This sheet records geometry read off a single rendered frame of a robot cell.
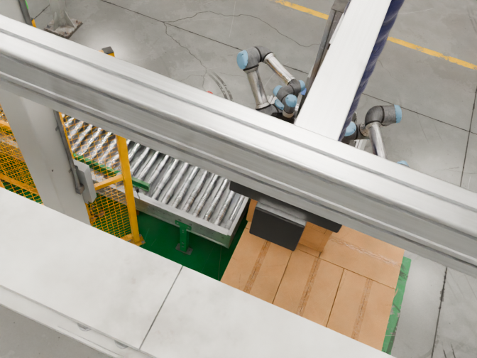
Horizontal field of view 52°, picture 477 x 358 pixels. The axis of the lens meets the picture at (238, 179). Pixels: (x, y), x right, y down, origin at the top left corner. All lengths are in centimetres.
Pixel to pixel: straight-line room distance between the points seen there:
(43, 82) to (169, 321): 53
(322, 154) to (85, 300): 43
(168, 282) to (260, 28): 568
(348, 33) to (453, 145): 443
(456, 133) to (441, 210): 500
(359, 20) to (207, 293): 92
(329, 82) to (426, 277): 363
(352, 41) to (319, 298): 258
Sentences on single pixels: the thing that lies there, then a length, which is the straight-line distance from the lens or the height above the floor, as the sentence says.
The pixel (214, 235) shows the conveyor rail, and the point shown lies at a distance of 377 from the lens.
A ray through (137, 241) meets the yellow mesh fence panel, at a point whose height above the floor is 3.
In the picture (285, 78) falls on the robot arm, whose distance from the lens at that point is 340.
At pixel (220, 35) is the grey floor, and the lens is 606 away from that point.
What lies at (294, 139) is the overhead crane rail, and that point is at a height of 321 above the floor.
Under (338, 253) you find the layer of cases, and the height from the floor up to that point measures 54.
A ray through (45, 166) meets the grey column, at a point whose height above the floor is 198.
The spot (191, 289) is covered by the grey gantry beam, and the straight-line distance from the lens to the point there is 66.
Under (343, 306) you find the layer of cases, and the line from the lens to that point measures 367.
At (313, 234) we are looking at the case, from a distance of 347.
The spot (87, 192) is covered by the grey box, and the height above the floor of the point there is 157.
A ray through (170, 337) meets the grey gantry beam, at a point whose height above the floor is 322.
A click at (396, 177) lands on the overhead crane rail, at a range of 83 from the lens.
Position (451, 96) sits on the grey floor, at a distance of 620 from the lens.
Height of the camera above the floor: 383
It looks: 55 degrees down
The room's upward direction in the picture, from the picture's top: 10 degrees clockwise
